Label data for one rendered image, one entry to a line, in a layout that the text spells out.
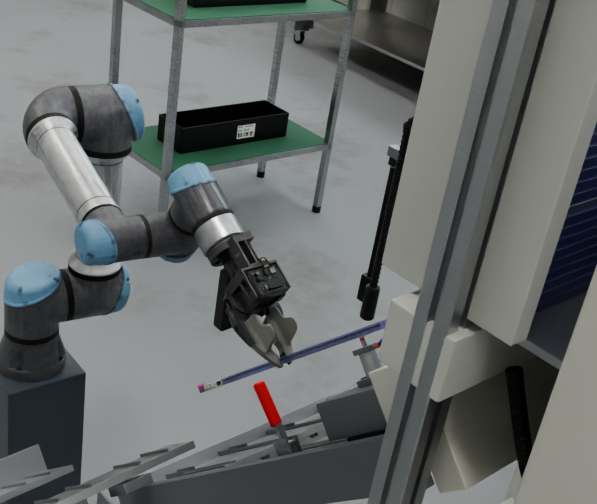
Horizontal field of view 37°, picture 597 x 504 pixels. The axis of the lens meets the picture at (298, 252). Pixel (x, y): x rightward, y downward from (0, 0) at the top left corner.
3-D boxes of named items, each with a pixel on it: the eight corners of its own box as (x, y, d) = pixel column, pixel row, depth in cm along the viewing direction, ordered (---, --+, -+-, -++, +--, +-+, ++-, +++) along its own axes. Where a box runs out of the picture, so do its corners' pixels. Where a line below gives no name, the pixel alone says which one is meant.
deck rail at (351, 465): (128, 529, 147) (116, 492, 148) (139, 524, 149) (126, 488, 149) (422, 491, 92) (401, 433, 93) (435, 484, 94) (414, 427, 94)
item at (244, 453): (137, 508, 148) (130, 489, 148) (407, 386, 189) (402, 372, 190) (192, 499, 133) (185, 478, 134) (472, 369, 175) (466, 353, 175)
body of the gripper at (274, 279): (257, 301, 137) (220, 236, 140) (233, 328, 143) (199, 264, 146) (294, 289, 141) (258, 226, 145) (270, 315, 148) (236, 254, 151)
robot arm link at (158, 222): (127, 233, 159) (144, 199, 150) (185, 226, 165) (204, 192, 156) (141, 272, 156) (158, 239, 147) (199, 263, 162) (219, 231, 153)
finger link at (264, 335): (280, 358, 135) (254, 305, 138) (263, 375, 139) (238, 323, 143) (296, 353, 137) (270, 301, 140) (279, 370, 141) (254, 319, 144)
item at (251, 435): (138, 524, 149) (124, 482, 149) (408, 399, 190) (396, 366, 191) (142, 524, 148) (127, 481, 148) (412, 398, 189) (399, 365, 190)
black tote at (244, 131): (180, 154, 369) (182, 128, 364) (156, 138, 380) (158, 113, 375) (285, 136, 405) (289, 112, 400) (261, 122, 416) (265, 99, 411)
